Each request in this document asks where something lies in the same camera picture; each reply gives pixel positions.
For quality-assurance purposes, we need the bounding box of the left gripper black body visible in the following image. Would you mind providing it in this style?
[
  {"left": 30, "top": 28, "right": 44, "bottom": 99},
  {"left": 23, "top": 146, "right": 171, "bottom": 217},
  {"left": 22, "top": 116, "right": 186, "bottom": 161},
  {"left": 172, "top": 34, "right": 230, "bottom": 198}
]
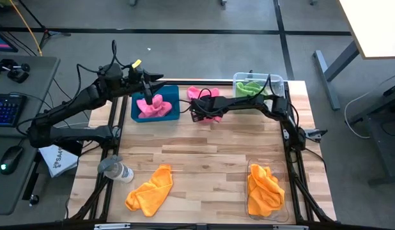
[{"left": 127, "top": 66, "right": 150, "bottom": 93}]

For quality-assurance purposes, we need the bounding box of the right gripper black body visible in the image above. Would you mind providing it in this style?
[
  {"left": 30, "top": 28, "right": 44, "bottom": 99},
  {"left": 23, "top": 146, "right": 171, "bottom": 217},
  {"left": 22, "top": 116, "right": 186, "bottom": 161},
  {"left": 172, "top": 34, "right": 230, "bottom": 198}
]
[{"left": 189, "top": 96, "right": 219, "bottom": 124}]

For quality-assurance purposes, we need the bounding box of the pink microfiber towel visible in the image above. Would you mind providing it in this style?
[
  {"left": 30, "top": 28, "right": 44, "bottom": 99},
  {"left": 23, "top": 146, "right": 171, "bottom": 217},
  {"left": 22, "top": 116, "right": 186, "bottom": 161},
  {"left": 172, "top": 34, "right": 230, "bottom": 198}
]
[
  {"left": 187, "top": 85, "right": 223, "bottom": 125},
  {"left": 136, "top": 93, "right": 173, "bottom": 119}
]

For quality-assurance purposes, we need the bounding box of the green microfiber towel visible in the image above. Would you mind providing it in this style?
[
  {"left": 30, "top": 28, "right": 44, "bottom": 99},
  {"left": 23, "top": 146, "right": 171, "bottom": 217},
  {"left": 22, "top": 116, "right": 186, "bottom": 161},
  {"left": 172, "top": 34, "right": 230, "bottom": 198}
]
[
  {"left": 235, "top": 82, "right": 253, "bottom": 98},
  {"left": 247, "top": 80, "right": 269, "bottom": 98}
]

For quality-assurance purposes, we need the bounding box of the orange microfiber towel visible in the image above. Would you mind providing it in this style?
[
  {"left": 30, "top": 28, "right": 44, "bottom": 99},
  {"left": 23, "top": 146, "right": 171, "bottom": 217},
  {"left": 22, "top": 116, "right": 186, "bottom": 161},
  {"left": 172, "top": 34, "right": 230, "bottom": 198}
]
[
  {"left": 247, "top": 163, "right": 286, "bottom": 218},
  {"left": 125, "top": 164, "right": 174, "bottom": 218}
]

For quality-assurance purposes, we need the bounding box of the blue plastic basket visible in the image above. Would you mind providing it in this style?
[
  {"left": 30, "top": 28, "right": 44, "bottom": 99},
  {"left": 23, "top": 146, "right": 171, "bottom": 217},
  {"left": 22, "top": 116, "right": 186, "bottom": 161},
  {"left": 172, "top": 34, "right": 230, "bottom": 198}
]
[{"left": 130, "top": 84, "right": 181, "bottom": 123}]

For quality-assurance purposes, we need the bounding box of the clear plastic basket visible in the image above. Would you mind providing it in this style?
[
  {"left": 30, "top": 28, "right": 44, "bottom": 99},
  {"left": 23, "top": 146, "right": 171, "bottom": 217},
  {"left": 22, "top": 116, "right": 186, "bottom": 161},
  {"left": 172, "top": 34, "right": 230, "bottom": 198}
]
[
  {"left": 245, "top": 158, "right": 290, "bottom": 224},
  {"left": 232, "top": 72, "right": 286, "bottom": 113}
]

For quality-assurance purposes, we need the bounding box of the plastic water bottle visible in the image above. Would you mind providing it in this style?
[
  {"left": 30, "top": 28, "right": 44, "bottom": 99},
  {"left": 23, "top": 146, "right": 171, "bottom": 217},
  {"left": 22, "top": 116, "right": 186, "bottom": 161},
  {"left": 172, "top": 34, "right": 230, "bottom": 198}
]
[{"left": 97, "top": 154, "right": 135, "bottom": 184}]

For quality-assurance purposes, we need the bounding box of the black tripod stand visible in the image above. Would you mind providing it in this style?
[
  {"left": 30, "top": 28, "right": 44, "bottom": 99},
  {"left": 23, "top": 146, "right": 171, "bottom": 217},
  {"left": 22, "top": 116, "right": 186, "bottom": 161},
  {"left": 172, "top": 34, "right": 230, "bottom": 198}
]
[{"left": 17, "top": 0, "right": 72, "bottom": 49}]

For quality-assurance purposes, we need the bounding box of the white printed booklet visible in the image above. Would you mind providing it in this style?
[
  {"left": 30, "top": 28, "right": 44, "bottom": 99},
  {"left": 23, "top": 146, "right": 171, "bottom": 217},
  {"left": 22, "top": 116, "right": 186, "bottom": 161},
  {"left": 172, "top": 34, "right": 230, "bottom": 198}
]
[{"left": 38, "top": 144, "right": 79, "bottom": 178}]

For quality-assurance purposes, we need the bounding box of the black backlit keyboard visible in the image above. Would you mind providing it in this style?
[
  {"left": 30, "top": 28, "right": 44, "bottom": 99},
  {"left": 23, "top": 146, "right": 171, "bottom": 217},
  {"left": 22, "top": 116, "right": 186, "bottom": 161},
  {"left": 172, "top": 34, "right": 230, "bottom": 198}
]
[{"left": 0, "top": 93, "right": 28, "bottom": 128}]

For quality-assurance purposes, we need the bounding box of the lit monitor screen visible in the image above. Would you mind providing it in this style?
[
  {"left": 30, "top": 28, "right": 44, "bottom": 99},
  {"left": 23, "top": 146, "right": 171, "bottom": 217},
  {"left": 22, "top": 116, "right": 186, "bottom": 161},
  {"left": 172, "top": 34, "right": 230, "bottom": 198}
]
[{"left": 0, "top": 31, "right": 19, "bottom": 53}]

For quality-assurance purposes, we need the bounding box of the black computer mouse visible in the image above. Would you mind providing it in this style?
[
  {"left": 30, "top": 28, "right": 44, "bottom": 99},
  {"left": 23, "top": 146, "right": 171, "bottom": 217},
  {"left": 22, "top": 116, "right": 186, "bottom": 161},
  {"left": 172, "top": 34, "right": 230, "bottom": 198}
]
[{"left": 0, "top": 145, "right": 24, "bottom": 176}]

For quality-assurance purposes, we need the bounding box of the dark grey desk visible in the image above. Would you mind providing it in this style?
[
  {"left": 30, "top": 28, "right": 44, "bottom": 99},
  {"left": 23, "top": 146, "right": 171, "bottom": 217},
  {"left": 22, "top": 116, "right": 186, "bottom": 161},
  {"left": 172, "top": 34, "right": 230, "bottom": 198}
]
[{"left": 348, "top": 72, "right": 395, "bottom": 187}]

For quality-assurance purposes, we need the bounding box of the light wooden office table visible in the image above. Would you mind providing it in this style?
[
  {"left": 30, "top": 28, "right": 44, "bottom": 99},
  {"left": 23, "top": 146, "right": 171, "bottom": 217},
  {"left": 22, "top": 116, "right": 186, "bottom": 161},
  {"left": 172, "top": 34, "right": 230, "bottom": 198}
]
[{"left": 313, "top": 0, "right": 395, "bottom": 111}]

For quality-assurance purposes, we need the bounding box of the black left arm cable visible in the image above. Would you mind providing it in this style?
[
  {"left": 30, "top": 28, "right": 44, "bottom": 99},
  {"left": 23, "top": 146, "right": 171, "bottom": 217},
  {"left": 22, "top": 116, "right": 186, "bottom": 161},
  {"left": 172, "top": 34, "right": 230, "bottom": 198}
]
[{"left": 75, "top": 39, "right": 134, "bottom": 93}]

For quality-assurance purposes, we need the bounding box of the black aluminium table frame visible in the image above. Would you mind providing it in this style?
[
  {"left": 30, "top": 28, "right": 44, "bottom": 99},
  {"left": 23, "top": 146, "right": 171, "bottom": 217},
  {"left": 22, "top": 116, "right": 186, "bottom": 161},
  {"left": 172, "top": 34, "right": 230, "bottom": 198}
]
[{"left": 65, "top": 78, "right": 339, "bottom": 230}]

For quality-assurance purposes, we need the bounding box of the yellow cable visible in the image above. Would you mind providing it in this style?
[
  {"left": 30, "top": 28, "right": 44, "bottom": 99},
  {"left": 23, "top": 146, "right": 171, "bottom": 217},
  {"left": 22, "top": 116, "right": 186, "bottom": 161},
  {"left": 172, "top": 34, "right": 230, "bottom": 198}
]
[{"left": 8, "top": 0, "right": 43, "bottom": 58}]

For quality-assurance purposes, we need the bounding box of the black clamp mount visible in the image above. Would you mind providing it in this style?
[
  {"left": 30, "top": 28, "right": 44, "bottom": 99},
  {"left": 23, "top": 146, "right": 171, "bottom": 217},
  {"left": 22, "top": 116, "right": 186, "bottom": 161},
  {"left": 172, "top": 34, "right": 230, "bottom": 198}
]
[{"left": 0, "top": 57, "right": 31, "bottom": 84}]

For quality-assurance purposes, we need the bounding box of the white cable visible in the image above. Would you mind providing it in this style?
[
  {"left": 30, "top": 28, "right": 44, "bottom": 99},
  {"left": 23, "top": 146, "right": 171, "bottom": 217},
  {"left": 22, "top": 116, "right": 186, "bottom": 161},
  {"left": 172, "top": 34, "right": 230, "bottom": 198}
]
[{"left": 343, "top": 91, "right": 373, "bottom": 140}]

